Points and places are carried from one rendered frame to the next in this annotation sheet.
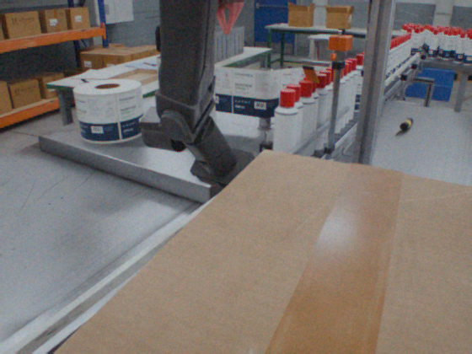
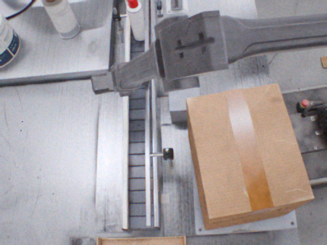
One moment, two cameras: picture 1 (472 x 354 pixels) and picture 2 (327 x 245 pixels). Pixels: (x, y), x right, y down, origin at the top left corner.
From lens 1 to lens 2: 0.61 m
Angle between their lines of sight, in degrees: 41
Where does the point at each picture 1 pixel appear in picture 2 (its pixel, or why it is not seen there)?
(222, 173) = not seen: hidden behind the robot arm
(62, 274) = (82, 165)
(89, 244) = (74, 141)
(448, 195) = (261, 97)
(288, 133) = (140, 19)
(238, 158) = not seen: hidden behind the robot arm
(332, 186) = (225, 113)
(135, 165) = (48, 74)
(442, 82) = not seen: outside the picture
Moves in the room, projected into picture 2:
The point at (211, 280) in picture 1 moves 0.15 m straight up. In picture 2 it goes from (221, 176) to (228, 155)
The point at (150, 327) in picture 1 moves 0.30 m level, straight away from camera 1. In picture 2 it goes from (221, 196) to (120, 122)
